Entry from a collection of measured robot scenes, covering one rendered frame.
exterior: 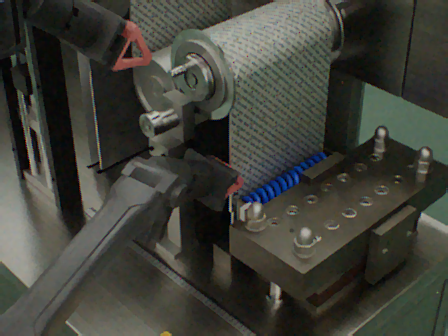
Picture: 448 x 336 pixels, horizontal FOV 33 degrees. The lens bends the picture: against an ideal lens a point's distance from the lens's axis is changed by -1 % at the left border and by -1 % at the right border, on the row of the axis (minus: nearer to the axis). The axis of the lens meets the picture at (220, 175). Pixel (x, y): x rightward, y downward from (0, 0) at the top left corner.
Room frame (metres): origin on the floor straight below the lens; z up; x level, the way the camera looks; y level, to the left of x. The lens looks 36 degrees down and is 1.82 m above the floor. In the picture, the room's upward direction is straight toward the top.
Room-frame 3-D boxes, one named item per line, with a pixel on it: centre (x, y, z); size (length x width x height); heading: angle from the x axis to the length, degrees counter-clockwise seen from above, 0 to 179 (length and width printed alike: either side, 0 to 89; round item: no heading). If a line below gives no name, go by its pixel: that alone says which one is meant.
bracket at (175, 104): (1.06, 0.08, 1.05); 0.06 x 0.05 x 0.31; 133
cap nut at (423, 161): (1.12, -0.36, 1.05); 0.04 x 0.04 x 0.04
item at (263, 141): (1.10, -0.10, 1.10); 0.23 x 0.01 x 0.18; 133
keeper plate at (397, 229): (0.98, -0.29, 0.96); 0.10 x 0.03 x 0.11; 133
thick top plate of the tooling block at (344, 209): (1.04, -0.21, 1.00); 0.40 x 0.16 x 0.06; 133
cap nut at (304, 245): (0.90, -0.13, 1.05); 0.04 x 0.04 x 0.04
